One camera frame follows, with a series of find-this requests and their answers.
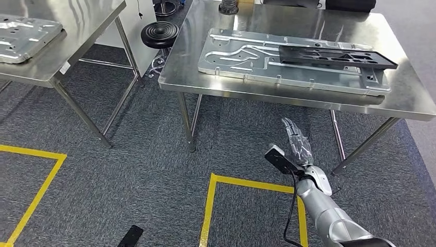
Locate black plastic part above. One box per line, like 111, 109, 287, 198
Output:
278, 45, 398, 70

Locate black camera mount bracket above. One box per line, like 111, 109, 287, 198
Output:
264, 146, 306, 177

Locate stamped silver metal plate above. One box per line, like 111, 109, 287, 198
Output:
197, 28, 392, 97
0, 13, 66, 65

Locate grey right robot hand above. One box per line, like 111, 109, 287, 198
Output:
281, 117, 314, 167

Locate black camera cable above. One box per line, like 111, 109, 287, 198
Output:
283, 170, 304, 247

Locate black round stool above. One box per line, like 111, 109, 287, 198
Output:
140, 21, 180, 78

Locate chrome stanchion post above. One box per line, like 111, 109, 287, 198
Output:
153, 0, 178, 17

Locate ribbed grey duct hose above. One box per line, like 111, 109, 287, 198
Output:
218, 0, 240, 15

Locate stainless steel workbench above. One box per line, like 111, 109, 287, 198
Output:
157, 0, 436, 177

